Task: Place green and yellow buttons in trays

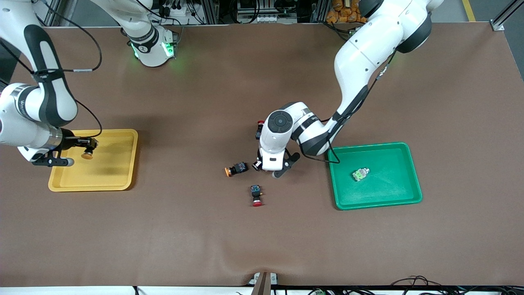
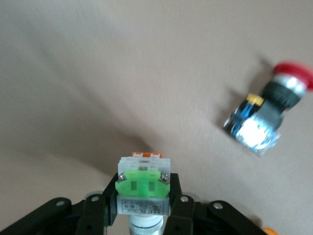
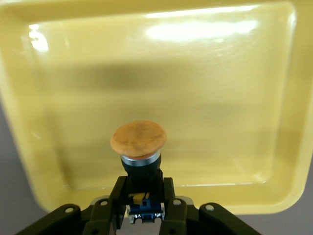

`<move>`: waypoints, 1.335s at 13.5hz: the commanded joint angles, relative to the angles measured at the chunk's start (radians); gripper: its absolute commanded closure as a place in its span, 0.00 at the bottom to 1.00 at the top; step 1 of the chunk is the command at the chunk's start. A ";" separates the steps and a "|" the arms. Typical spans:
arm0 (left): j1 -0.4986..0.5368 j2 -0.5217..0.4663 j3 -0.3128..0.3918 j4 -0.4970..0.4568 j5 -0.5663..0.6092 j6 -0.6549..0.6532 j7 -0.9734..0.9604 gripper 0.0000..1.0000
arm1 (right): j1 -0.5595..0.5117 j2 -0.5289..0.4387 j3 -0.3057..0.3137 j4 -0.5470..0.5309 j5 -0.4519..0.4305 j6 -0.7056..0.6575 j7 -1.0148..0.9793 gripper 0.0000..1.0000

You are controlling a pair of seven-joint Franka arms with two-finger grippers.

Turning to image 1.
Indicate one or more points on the table edge clamp bracket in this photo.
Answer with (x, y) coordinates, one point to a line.
(264, 284)

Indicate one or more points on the white power strip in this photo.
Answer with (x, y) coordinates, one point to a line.
(178, 10)

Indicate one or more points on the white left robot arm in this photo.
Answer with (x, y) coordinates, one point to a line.
(368, 53)

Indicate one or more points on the aluminium frame post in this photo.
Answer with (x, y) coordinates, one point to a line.
(52, 12)
(320, 10)
(211, 10)

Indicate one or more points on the brown table mat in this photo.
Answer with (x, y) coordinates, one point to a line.
(262, 237)

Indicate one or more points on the red mushroom push button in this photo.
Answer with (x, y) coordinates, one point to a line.
(256, 192)
(259, 131)

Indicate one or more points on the aluminium frame profile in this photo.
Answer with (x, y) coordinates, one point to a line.
(501, 20)

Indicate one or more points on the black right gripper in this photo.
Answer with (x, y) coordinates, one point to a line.
(74, 142)

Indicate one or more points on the yellow plastic tray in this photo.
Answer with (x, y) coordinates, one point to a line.
(110, 172)

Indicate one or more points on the orange packaged items pile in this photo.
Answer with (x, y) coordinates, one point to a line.
(344, 12)

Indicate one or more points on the yellow mushroom push button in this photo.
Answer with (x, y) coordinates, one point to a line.
(87, 155)
(237, 169)

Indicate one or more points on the green plastic tray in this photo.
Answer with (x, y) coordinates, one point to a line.
(385, 188)

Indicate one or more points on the white terminal strip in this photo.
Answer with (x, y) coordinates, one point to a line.
(266, 18)

